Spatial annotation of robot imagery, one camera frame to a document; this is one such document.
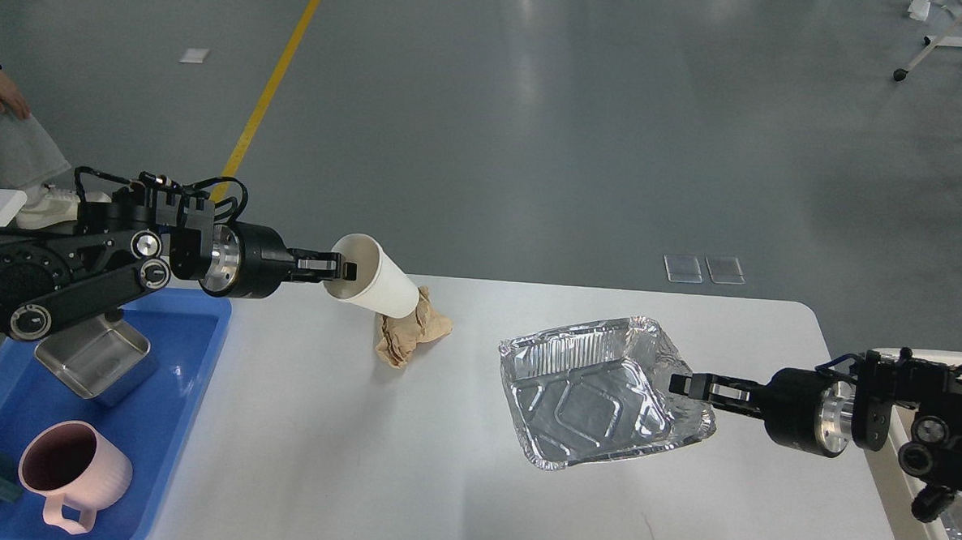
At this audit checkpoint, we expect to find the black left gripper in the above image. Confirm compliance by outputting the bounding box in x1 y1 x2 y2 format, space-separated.
200 222 358 298

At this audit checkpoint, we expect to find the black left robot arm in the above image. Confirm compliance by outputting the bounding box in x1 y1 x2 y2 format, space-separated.
0 166 361 342

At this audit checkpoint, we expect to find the aluminium foil tray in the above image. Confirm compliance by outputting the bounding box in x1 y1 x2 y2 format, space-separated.
499 315 718 470

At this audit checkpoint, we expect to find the stainless steel rectangular tray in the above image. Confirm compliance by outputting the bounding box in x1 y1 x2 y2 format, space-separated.
33 309 159 408

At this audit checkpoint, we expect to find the blue plastic tray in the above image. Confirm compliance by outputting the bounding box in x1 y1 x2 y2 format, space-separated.
0 289 232 540

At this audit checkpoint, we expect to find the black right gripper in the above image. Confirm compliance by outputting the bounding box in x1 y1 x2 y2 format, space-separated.
669 368 855 458

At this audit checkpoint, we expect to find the white paper cup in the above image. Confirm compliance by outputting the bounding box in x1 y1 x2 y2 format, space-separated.
325 234 419 319

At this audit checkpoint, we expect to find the pink plastic mug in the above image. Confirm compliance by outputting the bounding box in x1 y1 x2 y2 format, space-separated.
17 421 134 535

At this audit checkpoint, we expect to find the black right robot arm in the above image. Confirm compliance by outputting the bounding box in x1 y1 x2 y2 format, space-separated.
669 347 962 523

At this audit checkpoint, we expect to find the crumpled brown paper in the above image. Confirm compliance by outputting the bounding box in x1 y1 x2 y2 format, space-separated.
375 285 455 369

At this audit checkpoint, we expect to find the person in white clothes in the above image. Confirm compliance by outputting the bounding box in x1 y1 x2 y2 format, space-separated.
0 63 80 229

